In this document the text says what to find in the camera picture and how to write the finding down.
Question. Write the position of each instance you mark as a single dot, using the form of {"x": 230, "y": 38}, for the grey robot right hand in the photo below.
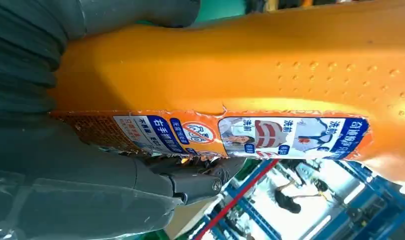
{"x": 73, "y": 192}

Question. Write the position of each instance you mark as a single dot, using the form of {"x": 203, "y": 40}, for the red pole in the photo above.
{"x": 235, "y": 198}

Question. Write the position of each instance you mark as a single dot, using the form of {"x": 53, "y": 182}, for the green table mat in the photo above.
{"x": 222, "y": 10}

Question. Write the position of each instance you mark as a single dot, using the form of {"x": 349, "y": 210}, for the blue metal rack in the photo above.
{"x": 371, "y": 205}

